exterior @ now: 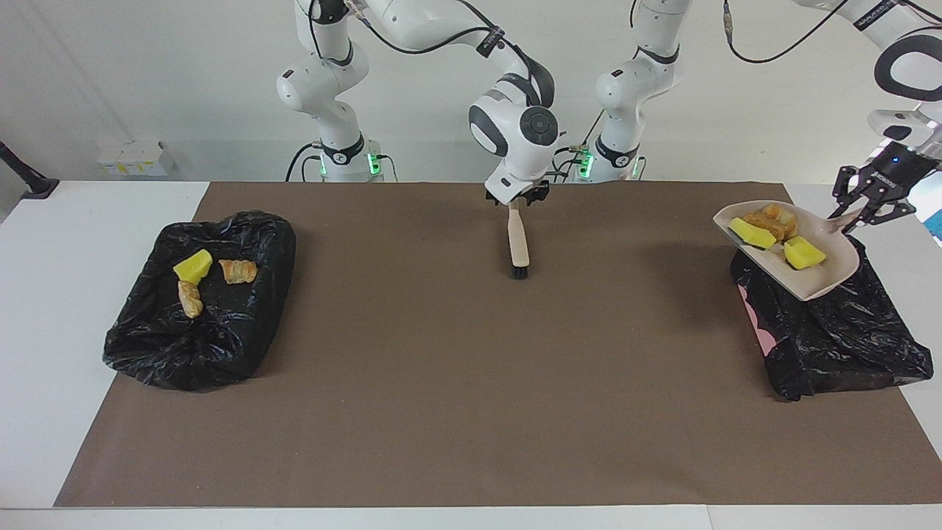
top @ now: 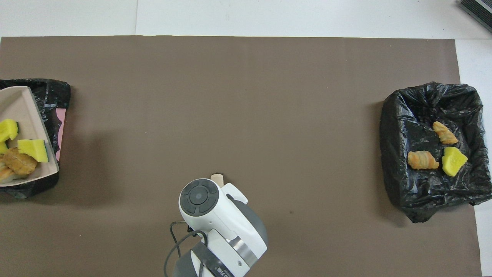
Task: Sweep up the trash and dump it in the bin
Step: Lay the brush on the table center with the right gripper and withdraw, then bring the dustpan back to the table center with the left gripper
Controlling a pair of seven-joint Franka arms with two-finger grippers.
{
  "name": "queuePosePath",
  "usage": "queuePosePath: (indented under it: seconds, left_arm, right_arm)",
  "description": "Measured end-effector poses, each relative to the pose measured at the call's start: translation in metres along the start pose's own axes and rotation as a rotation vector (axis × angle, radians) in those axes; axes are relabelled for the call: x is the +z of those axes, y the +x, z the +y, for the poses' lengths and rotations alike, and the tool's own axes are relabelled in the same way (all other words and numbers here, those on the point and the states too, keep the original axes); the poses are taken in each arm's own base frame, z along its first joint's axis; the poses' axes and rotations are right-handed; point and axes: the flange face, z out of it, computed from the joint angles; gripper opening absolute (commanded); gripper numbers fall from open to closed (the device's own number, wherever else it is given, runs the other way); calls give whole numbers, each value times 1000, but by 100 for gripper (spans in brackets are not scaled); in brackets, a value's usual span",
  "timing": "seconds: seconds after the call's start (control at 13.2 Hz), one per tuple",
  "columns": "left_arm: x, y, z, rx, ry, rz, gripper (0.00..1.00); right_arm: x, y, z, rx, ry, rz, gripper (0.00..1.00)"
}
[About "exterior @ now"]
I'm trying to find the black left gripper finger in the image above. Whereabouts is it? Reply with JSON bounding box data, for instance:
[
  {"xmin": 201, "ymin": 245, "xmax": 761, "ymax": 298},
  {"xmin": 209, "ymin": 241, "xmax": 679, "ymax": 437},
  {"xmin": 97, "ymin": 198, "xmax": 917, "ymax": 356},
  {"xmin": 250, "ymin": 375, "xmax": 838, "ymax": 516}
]
[
  {"xmin": 832, "ymin": 166, "xmax": 873, "ymax": 216},
  {"xmin": 846, "ymin": 193, "xmax": 917, "ymax": 233}
]

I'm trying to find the beige hand brush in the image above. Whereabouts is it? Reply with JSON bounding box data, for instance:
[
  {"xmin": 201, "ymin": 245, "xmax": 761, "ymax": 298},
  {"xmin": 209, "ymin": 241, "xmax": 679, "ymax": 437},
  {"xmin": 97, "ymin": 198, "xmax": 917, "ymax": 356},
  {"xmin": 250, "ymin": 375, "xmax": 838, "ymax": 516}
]
[{"xmin": 508, "ymin": 202, "xmax": 531, "ymax": 279}]

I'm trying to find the yellow sponge piece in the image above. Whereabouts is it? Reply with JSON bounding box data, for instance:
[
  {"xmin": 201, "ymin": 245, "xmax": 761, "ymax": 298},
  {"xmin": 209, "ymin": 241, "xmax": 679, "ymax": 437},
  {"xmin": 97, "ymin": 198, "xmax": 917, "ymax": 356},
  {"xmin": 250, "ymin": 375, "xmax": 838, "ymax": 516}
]
[
  {"xmin": 173, "ymin": 249, "xmax": 214, "ymax": 284},
  {"xmin": 783, "ymin": 236, "xmax": 827, "ymax": 269},
  {"xmin": 727, "ymin": 217, "xmax": 777, "ymax": 251}
]

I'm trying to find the beige plastic dustpan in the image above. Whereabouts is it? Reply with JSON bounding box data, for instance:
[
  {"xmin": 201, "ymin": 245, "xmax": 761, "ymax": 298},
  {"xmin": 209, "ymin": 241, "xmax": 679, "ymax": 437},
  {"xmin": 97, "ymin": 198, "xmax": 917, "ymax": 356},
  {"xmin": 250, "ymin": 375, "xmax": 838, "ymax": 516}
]
[{"xmin": 712, "ymin": 200, "xmax": 863, "ymax": 302}]

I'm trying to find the orange striped croissant toy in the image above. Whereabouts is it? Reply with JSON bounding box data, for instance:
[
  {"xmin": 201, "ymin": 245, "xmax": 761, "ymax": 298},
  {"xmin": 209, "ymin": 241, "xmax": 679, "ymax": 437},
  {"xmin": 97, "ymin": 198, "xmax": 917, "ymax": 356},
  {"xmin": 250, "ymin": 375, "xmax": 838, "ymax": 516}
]
[{"xmin": 219, "ymin": 258, "xmax": 258, "ymax": 285}]

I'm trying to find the right black bag bin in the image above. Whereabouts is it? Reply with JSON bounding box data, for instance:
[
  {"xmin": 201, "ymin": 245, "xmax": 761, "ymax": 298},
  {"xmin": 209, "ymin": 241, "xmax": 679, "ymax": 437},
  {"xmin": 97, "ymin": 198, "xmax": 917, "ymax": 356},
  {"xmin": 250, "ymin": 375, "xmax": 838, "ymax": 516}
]
[{"xmin": 730, "ymin": 236, "xmax": 934, "ymax": 402}]

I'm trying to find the black bag bin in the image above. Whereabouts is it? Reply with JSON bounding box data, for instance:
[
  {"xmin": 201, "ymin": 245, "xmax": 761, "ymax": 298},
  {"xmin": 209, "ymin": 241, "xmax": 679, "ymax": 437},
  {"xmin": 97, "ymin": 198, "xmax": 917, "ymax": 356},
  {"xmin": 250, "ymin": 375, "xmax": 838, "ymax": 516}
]
[
  {"xmin": 102, "ymin": 211, "xmax": 297, "ymax": 392},
  {"xmin": 730, "ymin": 236, "xmax": 934, "ymax": 402}
]

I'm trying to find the pink plastic bin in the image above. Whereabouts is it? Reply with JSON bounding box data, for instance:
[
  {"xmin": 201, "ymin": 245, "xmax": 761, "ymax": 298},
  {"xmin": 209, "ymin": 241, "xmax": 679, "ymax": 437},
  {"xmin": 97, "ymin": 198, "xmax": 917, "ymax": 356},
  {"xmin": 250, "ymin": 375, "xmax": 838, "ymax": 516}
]
[{"xmin": 738, "ymin": 283, "xmax": 777, "ymax": 354}]

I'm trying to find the left black bag bin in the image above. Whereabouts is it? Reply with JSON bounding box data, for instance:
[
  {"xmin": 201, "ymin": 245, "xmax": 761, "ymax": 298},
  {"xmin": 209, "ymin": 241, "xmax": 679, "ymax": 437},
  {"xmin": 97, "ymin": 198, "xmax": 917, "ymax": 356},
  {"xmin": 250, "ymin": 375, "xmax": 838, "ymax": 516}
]
[{"xmin": 102, "ymin": 211, "xmax": 297, "ymax": 392}]

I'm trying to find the brown table mat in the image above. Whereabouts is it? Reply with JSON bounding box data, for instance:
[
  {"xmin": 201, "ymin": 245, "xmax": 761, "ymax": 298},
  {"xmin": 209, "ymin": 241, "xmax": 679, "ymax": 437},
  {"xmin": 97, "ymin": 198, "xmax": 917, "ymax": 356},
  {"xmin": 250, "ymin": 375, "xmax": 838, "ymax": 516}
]
[{"xmin": 53, "ymin": 181, "xmax": 942, "ymax": 509}]

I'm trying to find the black base power cable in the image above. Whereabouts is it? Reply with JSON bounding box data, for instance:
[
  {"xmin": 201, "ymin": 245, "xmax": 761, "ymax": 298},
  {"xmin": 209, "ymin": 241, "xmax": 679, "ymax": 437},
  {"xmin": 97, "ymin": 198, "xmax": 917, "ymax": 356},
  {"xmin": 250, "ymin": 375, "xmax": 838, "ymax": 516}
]
[
  {"xmin": 552, "ymin": 110, "xmax": 606, "ymax": 183},
  {"xmin": 286, "ymin": 144, "xmax": 325, "ymax": 183}
]

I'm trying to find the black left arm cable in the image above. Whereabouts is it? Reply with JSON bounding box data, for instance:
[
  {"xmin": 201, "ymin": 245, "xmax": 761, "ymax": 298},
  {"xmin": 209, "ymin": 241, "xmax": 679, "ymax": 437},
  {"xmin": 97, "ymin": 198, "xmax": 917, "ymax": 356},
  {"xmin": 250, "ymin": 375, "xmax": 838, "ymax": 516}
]
[{"xmin": 723, "ymin": 0, "xmax": 942, "ymax": 64}]

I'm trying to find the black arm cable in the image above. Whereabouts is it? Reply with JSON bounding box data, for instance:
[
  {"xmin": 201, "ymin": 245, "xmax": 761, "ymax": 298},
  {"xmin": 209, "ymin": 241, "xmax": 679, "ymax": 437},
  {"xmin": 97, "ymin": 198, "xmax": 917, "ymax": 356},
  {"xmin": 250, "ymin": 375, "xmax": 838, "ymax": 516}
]
[
  {"xmin": 723, "ymin": 0, "xmax": 942, "ymax": 64},
  {"xmin": 308, "ymin": 0, "xmax": 520, "ymax": 58}
]

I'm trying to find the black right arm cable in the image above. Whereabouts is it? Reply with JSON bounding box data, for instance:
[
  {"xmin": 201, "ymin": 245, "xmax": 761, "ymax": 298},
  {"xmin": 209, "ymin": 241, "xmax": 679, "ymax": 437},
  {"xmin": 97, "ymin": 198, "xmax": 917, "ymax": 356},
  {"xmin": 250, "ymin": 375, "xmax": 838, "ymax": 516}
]
[{"xmin": 308, "ymin": 0, "xmax": 520, "ymax": 58}]

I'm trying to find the white wall socket box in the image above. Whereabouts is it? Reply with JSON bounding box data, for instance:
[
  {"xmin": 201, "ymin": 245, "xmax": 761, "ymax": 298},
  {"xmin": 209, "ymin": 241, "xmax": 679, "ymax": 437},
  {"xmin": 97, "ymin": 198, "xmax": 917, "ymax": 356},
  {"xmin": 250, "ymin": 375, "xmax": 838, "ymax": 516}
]
[{"xmin": 97, "ymin": 141, "xmax": 176, "ymax": 177}]

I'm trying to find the black camera stand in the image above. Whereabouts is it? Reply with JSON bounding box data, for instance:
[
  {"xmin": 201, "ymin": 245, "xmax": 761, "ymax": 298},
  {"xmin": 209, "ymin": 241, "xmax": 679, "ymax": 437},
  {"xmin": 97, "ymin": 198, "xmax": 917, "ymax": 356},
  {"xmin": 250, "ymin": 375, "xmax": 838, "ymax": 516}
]
[{"xmin": 0, "ymin": 140, "xmax": 60, "ymax": 200}]

